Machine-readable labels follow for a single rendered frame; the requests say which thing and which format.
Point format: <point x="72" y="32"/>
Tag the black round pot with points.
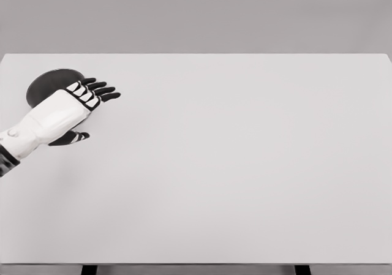
<point x="46" y="82"/>

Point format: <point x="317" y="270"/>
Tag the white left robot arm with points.
<point x="18" y="137"/>

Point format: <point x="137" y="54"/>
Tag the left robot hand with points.
<point x="64" y="109"/>

